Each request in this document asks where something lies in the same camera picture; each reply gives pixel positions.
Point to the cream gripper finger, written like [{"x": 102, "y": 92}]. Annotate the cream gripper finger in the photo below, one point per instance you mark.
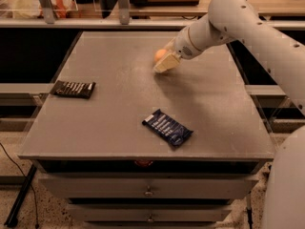
[
  {"x": 169, "y": 61},
  {"x": 170, "y": 47}
]

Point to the orange fruit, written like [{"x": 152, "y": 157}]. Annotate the orange fruit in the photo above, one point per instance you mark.
[{"x": 159, "y": 54}]

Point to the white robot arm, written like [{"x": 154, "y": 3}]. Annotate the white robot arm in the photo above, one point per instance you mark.
[{"x": 284, "y": 59}]

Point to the dark brown rxbar chocolate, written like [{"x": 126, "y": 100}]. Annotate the dark brown rxbar chocolate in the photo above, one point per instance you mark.
[{"x": 73, "y": 89}]

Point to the dark blue snack bar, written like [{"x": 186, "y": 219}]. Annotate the dark blue snack bar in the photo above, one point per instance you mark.
[{"x": 167, "y": 128}]

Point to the grey drawer cabinet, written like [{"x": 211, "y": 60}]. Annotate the grey drawer cabinet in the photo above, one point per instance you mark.
[{"x": 148, "y": 150}]

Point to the red round sticker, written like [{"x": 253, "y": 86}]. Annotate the red round sticker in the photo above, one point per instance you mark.
[{"x": 143, "y": 163}]

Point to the top drawer with knob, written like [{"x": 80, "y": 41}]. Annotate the top drawer with knob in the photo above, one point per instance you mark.
[{"x": 118, "y": 187}]

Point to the drawer with knob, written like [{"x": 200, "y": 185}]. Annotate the drawer with knob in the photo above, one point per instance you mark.
[
  {"x": 118, "y": 187},
  {"x": 148, "y": 213}
]

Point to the white orange plastic bag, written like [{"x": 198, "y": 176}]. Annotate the white orange plastic bag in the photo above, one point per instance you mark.
[{"x": 33, "y": 9}]

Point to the lower drawer with knob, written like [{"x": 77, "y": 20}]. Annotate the lower drawer with knob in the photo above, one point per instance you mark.
[{"x": 148, "y": 213}]

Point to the metal rail frame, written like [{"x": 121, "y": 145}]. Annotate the metal rail frame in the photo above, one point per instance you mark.
[{"x": 164, "y": 18}]

